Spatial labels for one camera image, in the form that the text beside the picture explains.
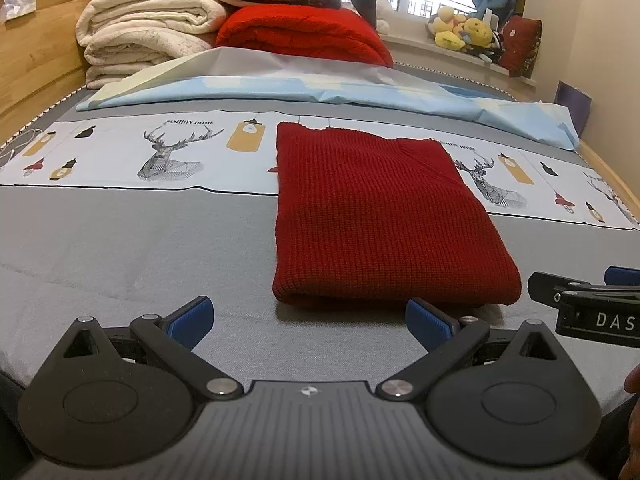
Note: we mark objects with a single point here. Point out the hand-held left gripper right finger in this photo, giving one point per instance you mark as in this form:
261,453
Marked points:
427,322

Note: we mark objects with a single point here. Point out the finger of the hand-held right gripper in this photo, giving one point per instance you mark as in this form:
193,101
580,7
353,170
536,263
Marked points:
622,276
550,287

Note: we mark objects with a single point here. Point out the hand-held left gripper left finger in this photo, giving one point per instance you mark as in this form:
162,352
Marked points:
192,317

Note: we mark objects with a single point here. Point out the red knit sweater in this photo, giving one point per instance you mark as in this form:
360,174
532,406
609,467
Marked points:
375,220

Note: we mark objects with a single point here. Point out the person's right hand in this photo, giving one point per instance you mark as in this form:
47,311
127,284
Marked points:
634,380

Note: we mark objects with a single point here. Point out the grey deer print bedsheet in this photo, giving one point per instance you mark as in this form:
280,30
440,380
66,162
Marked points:
150,240

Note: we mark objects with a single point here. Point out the purple box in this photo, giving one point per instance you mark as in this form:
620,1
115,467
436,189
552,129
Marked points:
575,107

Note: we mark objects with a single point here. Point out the light blue duvet cover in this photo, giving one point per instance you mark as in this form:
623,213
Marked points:
350,92

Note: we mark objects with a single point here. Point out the dark red cushion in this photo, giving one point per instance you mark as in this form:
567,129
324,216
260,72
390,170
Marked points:
522,45

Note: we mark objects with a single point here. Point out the window sill ledge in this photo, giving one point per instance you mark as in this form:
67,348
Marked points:
450,62

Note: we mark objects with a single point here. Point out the cream folded quilt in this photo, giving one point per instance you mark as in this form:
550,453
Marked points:
140,57
150,12

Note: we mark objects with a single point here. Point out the yellow plush toy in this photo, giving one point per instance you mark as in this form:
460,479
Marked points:
480,30
447,30

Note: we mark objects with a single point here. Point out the wooden headboard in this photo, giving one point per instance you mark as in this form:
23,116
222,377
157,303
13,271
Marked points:
40,60

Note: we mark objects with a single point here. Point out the red folded blanket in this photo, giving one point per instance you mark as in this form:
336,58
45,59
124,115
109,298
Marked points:
300,35

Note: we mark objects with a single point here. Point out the white plush toy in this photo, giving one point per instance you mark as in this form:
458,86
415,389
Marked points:
384,12

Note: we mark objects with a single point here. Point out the clear tissue packet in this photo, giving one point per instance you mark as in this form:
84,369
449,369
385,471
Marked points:
17,7

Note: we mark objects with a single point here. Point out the wooden bed side rail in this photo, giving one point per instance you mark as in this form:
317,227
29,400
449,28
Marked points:
615,175

